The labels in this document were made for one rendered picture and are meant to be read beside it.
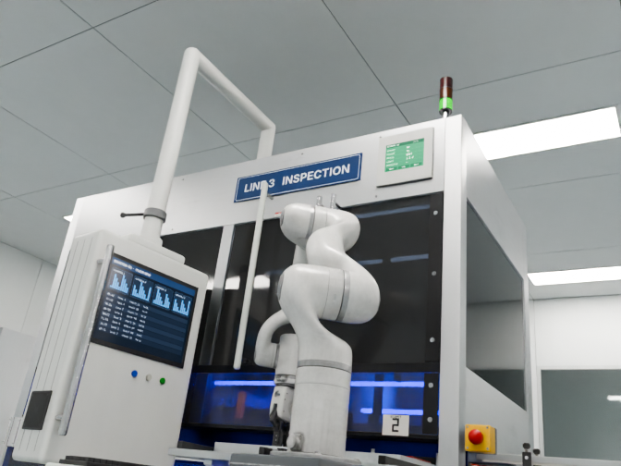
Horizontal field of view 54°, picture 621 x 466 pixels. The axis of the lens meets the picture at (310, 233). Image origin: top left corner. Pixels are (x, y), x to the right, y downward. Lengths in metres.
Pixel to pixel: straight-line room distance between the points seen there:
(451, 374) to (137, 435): 1.04
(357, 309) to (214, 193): 1.46
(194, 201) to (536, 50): 1.85
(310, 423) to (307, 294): 0.27
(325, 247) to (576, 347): 5.28
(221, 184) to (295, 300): 1.44
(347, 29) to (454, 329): 1.78
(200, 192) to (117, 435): 1.13
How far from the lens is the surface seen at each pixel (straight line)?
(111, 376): 2.13
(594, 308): 6.72
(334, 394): 1.30
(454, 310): 1.95
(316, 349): 1.31
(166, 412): 2.26
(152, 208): 2.38
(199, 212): 2.72
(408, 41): 3.26
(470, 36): 3.24
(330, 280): 1.35
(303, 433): 1.29
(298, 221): 1.69
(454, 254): 2.02
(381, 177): 2.25
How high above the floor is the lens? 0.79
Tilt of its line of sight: 23 degrees up
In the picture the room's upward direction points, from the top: 7 degrees clockwise
